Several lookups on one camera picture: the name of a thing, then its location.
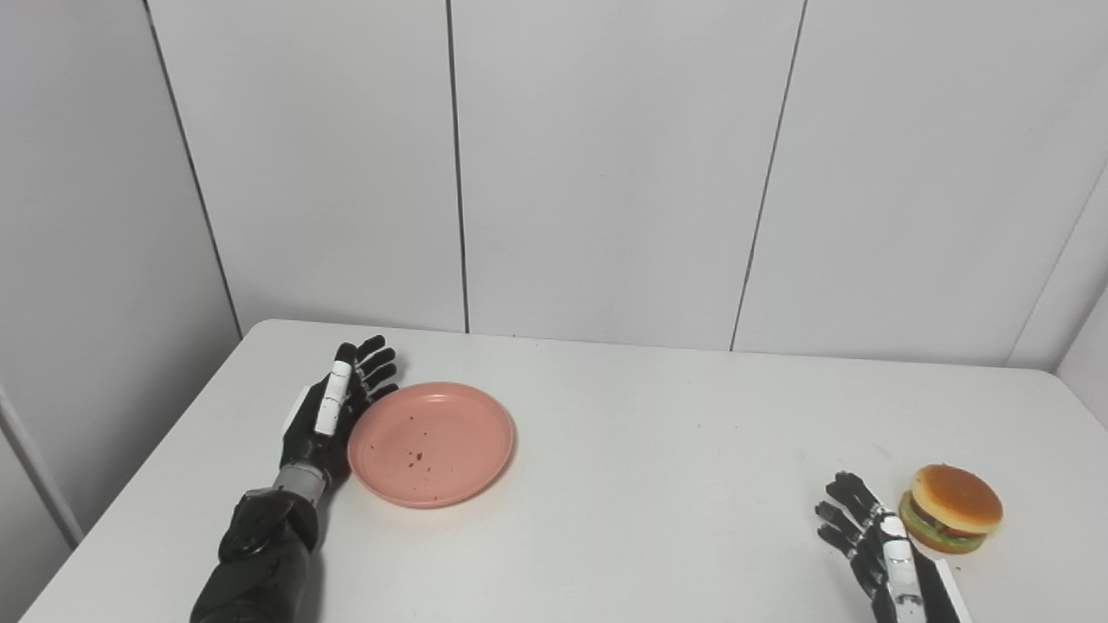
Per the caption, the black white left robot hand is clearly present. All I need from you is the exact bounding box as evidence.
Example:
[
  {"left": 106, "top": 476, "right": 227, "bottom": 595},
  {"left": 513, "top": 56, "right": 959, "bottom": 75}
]
[{"left": 279, "top": 334, "right": 402, "bottom": 485}]

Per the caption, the pink round plate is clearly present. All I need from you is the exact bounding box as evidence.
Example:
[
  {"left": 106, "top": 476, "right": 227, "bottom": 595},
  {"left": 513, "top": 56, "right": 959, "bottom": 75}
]
[{"left": 347, "top": 382, "right": 516, "bottom": 510}]

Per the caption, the toy hamburger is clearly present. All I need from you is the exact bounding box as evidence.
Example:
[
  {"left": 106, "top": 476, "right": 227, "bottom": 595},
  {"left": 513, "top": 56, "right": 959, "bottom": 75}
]
[{"left": 899, "top": 464, "right": 1005, "bottom": 556}]

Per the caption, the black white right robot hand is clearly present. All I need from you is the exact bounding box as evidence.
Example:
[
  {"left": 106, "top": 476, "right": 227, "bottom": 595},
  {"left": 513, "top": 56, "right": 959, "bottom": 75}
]
[{"left": 815, "top": 472, "right": 973, "bottom": 623}]

